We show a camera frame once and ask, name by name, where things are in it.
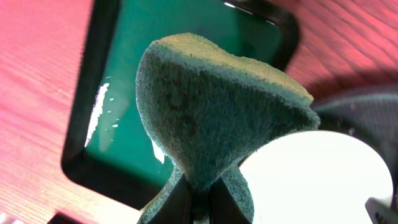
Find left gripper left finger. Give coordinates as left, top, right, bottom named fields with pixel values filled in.
left=149, top=175, right=193, bottom=224

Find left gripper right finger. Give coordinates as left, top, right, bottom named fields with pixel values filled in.
left=208, top=178, right=251, bottom=224

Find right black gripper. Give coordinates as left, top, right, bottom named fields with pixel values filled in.
left=365, top=194, right=397, bottom=224

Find white plate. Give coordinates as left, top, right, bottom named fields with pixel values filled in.
left=240, top=131, right=393, bottom=224

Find green scouring sponge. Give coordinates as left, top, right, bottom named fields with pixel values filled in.
left=136, top=33, right=320, bottom=223

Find round black tray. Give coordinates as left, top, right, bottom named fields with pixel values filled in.
left=312, top=85, right=397, bottom=203

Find rectangular black tray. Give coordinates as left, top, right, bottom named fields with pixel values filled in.
left=60, top=0, right=300, bottom=211

